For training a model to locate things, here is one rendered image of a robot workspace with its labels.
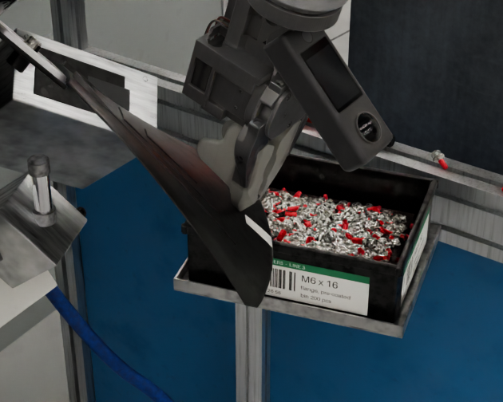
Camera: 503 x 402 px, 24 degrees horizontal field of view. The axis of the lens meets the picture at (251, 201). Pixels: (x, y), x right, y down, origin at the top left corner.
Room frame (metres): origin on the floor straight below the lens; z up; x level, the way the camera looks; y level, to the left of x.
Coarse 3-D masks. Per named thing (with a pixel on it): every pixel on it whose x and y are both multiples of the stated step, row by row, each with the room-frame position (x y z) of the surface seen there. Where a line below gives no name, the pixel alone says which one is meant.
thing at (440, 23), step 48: (384, 0) 1.31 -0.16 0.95; (432, 0) 1.27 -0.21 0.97; (480, 0) 1.23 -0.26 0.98; (384, 48) 1.31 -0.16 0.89; (432, 48) 1.27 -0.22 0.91; (480, 48) 1.23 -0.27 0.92; (384, 96) 1.31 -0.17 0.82; (432, 96) 1.26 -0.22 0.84; (480, 96) 1.22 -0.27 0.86; (432, 144) 1.26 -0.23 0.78; (480, 144) 1.22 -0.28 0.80
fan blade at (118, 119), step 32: (64, 64) 0.85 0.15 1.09; (96, 96) 0.79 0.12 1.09; (128, 128) 0.78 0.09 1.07; (160, 160) 0.77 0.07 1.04; (192, 160) 0.85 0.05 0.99; (192, 192) 0.77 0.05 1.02; (224, 192) 0.83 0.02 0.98; (192, 224) 0.72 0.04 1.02; (224, 224) 0.76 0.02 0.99; (224, 256) 0.72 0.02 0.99; (256, 256) 0.76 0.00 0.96; (256, 288) 0.72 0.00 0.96
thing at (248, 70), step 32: (256, 0) 0.77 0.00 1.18; (224, 32) 0.82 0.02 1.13; (256, 32) 0.80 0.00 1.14; (192, 64) 0.80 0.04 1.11; (224, 64) 0.79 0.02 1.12; (256, 64) 0.79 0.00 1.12; (192, 96) 0.80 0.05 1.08; (224, 96) 0.79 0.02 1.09; (256, 96) 0.77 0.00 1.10; (288, 96) 0.77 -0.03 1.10
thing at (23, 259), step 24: (0, 192) 0.90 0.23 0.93; (24, 192) 0.86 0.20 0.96; (0, 216) 0.83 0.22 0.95; (24, 216) 0.85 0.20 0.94; (72, 216) 0.87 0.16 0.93; (0, 240) 0.84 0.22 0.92; (24, 240) 0.83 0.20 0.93; (48, 240) 0.84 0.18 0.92; (72, 240) 0.85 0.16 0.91; (0, 264) 0.86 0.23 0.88; (24, 264) 0.84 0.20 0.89; (48, 264) 0.83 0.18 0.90
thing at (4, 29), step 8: (0, 24) 0.80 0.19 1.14; (8, 32) 0.78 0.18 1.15; (16, 40) 0.78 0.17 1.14; (24, 40) 0.86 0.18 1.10; (24, 48) 0.78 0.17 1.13; (32, 56) 0.78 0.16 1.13; (40, 56) 0.78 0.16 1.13; (48, 64) 0.78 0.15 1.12; (56, 72) 0.78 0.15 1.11; (64, 80) 0.78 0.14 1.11
